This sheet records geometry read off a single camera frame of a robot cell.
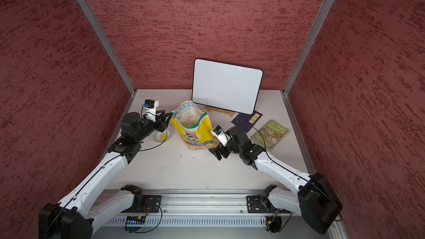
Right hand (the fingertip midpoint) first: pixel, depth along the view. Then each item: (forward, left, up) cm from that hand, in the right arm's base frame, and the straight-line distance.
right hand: (216, 145), depth 82 cm
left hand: (+10, +23, +14) cm, 28 cm away
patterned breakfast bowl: (+10, +32, -8) cm, 34 cm away
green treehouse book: (+9, -32, -9) cm, 35 cm away
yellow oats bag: (+1, +9, +17) cm, 19 cm away
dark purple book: (+21, -20, -10) cm, 31 cm away
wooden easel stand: (+27, -3, -7) cm, 28 cm away
